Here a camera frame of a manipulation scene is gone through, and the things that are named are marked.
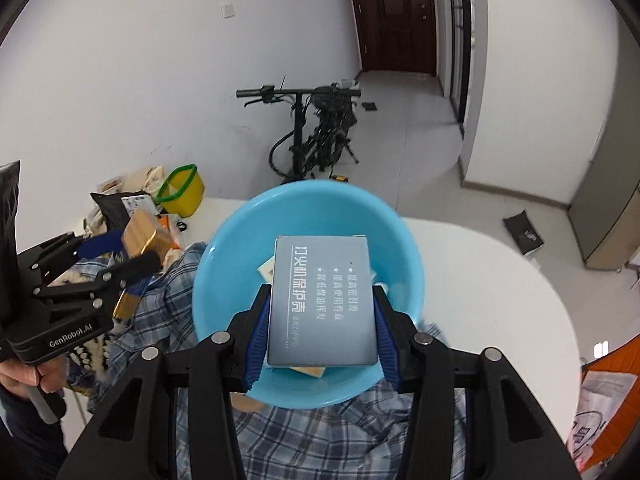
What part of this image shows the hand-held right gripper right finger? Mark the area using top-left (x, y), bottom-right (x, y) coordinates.
top-left (371, 284), bottom-right (583, 480)

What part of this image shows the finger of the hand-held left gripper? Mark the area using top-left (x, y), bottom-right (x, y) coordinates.
top-left (17, 230), bottom-right (131, 276)
top-left (32, 251), bottom-right (162, 311)

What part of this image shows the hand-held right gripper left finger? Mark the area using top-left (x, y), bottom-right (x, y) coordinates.
top-left (60, 284), bottom-right (273, 480)

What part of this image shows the gold box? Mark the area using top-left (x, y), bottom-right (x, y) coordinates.
top-left (112, 209), bottom-right (173, 321)

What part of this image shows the grey box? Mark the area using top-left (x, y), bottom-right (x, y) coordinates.
top-left (266, 234), bottom-right (381, 368)

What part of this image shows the blue plastic bowl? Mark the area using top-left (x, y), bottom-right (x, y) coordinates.
top-left (191, 180), bottom-right (426, 407)

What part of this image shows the yellow container with green rim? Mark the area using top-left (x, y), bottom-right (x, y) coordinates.
top-left (156, 163), bottom-right (206, 218)

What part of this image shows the person's left hand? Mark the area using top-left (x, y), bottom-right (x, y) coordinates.
top-left (0, 355), bottom-right (69, 396)

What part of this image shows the black packet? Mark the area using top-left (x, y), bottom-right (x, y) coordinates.
top-left (90, 190), bottom-right (151, 241)

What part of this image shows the orange packet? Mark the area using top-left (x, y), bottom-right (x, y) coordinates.
top-left (160, 214), bottom-right (186, 252)

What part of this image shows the small white box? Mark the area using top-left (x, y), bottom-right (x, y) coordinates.
top-left (257, 254), bottom-right (277, 285)

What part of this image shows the blue plaid shirt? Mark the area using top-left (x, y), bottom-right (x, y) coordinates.
top-left (65, 242), bottom-right (471, 480)

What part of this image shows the black bag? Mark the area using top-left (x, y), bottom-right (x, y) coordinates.
top-left (502, 210), bottom-right (545, 257)

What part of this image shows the orange white bag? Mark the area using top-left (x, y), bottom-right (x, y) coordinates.
top-left (565, 340), bottom-right (640, 472)

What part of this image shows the grey refrigerator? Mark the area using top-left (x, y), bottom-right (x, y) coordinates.
top-left (567, 25), bottom-right (640, 271)

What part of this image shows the dark framed sliding door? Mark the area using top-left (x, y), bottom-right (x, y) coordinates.
top-left (445, 0), bottom-right (473, 126)

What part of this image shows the dark brown door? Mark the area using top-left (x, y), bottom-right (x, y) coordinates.
top-left (345, 0), bottom-right (437, 77)

